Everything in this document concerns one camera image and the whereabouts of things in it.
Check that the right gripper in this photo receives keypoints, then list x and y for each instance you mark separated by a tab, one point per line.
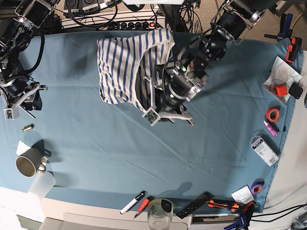
27	94

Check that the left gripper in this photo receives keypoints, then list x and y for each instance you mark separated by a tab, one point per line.
169	99

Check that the blue white striped T-shirt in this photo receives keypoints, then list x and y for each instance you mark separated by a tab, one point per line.
124	64

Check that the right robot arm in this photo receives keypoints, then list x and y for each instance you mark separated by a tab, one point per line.
20	21

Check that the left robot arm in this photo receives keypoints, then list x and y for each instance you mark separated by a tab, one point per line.
230	21

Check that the black allen key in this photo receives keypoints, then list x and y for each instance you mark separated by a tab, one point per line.
32	116

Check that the small brass cylinder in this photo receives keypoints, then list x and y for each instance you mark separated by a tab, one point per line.
28	127

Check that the white paper note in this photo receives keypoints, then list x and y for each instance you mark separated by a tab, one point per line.
22	148

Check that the grey ceramic mug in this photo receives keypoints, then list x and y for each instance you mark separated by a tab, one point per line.
30	163

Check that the teal table cloth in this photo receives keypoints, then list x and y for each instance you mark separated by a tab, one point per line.
103	155

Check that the translucent plastic cup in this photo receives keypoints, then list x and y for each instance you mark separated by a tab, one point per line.
42	184

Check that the clear plastic screw box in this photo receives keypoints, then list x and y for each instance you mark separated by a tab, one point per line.
258	144

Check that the white black marker pen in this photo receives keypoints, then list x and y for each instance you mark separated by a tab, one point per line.
132	202

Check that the black remote control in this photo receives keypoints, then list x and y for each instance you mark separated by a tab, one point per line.
194	205

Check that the red tape roll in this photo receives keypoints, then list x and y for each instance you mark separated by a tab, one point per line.
273	114

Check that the clear drinking glass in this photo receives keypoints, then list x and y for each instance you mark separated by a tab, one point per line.
160	214

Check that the pink glue tube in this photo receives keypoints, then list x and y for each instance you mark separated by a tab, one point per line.
272	129

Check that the red cube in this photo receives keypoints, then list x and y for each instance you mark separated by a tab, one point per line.
281	90

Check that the white printed paper sheet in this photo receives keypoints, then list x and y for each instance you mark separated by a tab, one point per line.
281	72

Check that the white card box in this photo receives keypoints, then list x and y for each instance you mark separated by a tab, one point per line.
243	195

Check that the purple tape roll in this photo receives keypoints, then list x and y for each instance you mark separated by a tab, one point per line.
257	187

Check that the orange black utility knife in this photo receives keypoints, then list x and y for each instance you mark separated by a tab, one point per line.
223	204

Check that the black orange clamp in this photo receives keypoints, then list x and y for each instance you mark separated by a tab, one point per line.
293	49

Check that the blue black bar clamp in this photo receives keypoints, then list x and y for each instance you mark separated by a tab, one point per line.
285	30

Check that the blue black spring clamp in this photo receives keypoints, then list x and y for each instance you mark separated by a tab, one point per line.
242	222

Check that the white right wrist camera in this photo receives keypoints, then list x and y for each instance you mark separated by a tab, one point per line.
14	112

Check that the red handled screwdriver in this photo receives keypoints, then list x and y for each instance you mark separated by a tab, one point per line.
143	205

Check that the black square mount plate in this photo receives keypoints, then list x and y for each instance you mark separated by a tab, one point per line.
295	90

